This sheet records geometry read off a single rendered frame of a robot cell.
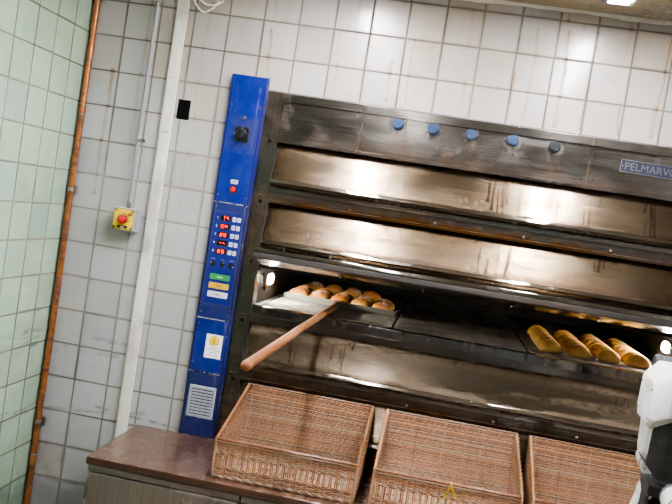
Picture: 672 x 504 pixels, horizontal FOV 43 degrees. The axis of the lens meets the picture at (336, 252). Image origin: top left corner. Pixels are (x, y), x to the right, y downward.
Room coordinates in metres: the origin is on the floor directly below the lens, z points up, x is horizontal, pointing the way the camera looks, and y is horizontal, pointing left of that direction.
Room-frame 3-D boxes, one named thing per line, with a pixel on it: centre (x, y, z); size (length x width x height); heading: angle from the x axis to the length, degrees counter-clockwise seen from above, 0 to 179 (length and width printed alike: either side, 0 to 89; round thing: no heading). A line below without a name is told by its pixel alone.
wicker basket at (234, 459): (3.33, 0.04, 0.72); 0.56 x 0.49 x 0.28; 83
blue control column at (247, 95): (4.58, 0.35, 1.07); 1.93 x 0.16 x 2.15; 173
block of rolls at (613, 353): (3.88, -1.20, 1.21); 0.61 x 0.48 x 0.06; 173
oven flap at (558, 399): (3.52, -0.57, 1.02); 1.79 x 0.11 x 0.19; 83
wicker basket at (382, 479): (3.25, -0.56, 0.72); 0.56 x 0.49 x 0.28; 83
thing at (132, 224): (3.67, 0.92, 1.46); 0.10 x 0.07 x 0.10; 83
